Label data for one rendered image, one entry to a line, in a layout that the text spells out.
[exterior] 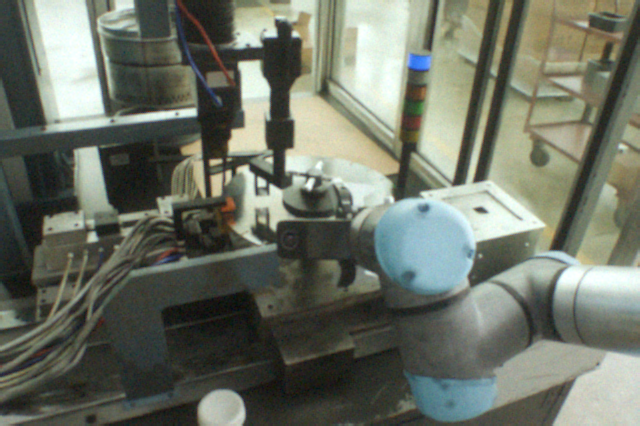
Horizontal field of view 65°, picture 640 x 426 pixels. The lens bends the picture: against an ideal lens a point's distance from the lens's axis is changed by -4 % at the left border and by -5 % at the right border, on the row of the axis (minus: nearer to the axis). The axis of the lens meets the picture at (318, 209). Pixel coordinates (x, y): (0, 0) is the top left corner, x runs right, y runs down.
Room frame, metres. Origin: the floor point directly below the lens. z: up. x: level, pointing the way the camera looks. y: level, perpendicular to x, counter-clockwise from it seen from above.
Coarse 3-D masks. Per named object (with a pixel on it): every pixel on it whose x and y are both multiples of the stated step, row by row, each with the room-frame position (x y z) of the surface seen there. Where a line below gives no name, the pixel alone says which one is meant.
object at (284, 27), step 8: (280, 24) 0.69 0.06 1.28; (288, 24) 0.69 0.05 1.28; (280, 32) 0.69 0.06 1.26; (288, 32) 0.69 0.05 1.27; (280, 40) 0.69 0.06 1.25; (288, 40) 0.69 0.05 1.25; (280, 48) 0.70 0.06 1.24; (288, 48) 0.70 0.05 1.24; (280, 56) 0.70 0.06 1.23; (288, 56) 0.70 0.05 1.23; (280, 64) 0.70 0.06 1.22; (288, 64) 0.70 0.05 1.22; (280, 72) 0.70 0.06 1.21; (288, 72) 0.70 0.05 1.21
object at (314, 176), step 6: (312, 168) 0.80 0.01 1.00; (318, 168) 0.81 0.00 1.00; (294, 174) 0.79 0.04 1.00; (300, 174) 0.79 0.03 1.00; (306, 174) 0.78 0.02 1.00; (312, 174) 0.78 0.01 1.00; (318, 174) 0.78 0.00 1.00; (306, 180) 0.78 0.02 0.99; (312, 180) 0.77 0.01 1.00; (318, 180) 0.77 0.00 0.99; (330, 180) 0.78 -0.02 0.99; (306, 186) 0.74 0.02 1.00; (312, 186) 0.77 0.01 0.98; (318, 186) 0.78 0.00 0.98
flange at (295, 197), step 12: (300, 180) 0.83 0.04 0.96; (324, 180) 0.84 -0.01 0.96; (288, 192) 0.79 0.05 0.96; (300, 192) 0.78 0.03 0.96; (312, 192) 0.77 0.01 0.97; (324, 192) 0.78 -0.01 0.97; (288, 204) 0.75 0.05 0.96; (300, 204) 0.75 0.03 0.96; (312, 204) 0.75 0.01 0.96; (324, 204) 0.75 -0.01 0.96
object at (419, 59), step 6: (414, 54) 1.00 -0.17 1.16; (420, 54) 1.00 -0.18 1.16; (426, 54) 1.01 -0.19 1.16; (408, 60) 1.02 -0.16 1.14; (414, 60) 1.00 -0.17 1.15; (420, 60) 1.00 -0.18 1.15; (426, 60) 1.00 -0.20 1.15; (408, 66) 1.02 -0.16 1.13; (414, 66) 1.00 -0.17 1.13; (420, 66) 1.00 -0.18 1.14; (426, 66) 1.00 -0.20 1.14
